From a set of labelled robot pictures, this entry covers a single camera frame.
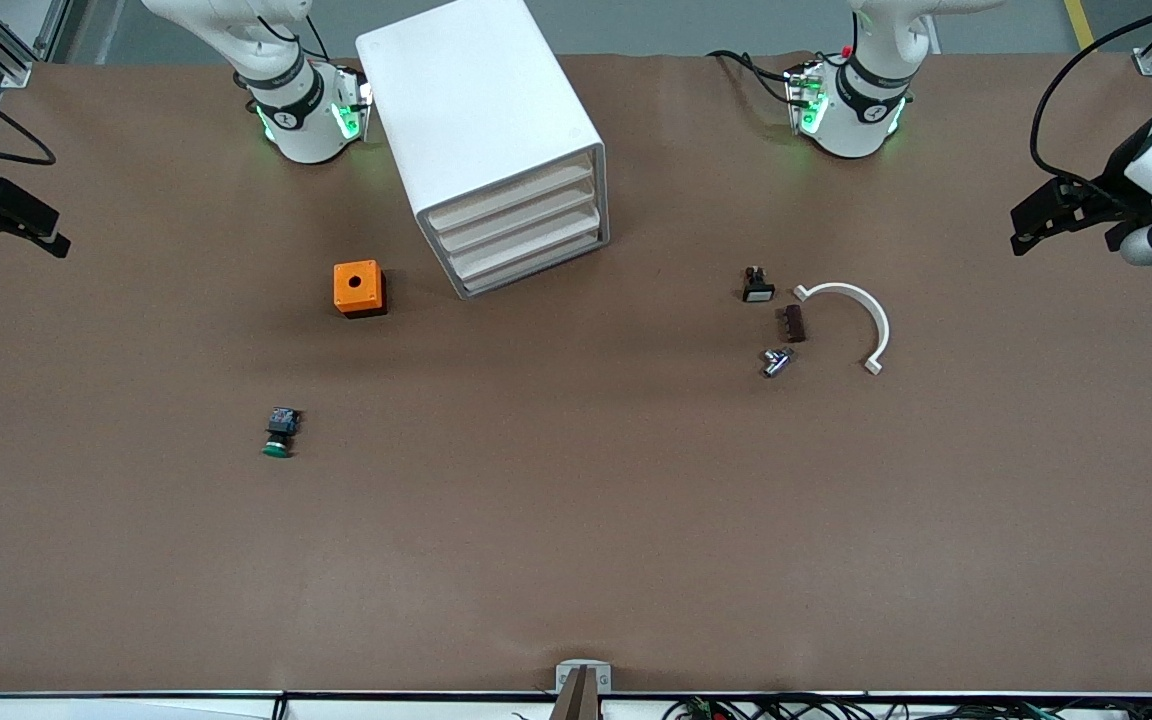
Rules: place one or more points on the dark brown block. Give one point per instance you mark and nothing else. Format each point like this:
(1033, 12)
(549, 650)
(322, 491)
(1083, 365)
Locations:
(794, 323)

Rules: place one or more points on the silver metal fitting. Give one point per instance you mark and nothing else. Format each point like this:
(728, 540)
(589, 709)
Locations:
(776, 361)

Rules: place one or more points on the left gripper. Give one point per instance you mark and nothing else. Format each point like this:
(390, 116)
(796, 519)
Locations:
(1122, 167)

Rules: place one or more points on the black switch with white face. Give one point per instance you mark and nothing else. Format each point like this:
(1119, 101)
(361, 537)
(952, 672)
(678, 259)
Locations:
(758, 286)

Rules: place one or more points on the orange box with hole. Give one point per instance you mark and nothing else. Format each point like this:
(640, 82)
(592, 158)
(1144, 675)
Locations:
(357, 287)

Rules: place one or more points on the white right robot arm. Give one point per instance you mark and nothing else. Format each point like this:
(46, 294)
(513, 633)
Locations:
(301, 125)

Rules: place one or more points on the white curved bracket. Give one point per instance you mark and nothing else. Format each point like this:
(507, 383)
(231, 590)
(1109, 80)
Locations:
(871, 310)

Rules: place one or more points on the green push button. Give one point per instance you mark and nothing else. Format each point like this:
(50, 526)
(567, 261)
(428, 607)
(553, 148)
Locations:
(281, 432)

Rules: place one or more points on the grey metal table bracket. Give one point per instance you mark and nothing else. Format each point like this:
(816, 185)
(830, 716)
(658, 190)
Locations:
(583, 680)

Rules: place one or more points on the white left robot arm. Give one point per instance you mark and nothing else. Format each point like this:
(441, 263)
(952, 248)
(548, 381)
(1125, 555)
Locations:
(851, 125)

